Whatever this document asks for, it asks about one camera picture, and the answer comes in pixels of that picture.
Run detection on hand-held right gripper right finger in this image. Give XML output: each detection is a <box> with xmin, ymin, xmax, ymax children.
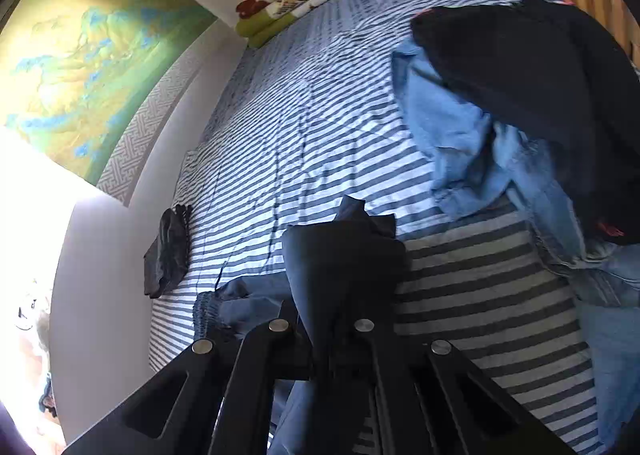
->
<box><xmin>329</xmin><ymin>318</ymin><xmax>577</xmax><ymax>455</ymax></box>

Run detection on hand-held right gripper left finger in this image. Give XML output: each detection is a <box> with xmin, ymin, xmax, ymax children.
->
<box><xmin>64</xmin><ymin>301</ymin><xmax>317</xmax><ymax>455</ymax></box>

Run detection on dark navy garment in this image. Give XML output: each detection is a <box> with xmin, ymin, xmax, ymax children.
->
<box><xmin>192</xmin><ymin>194</ymin><xmax>412</xmax><ymax>455</ymax></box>

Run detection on folded dark grey pants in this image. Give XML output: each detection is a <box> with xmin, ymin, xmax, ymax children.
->
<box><xmin>143</xmin><ymin>204</ymin><xmax>194</xmax><ymax>299</ymax></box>

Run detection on blue white striped bed quilt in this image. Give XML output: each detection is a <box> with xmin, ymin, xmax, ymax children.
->
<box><xmin>147</xmin><ymin>0</ymin><xmax>616</xmax><ymax>455</ymax></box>

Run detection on light blue denim jeans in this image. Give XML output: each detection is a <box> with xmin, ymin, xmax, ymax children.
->
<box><xmin>391</xmin><ymin>39</ymin><xmax>640</xmax><ymax>455</ymax></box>

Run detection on bright window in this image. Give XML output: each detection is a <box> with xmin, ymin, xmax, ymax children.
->
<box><xmin>0</xmin><ymin>125</ymin><xmax>98</xmax><ymax>446</ymax></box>

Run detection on black garment with pink trim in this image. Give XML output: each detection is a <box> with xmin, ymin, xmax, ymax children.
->
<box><xmin>410</xmin><ymin>0</ymin><xmax>640</xmax><ymax>242</ymax></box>

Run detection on landscape wall poster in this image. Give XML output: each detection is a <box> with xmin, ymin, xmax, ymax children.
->
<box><xmin>0</xmin><ymin>0</ymin><xmax>219</xmax><ymax>208</ymax></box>

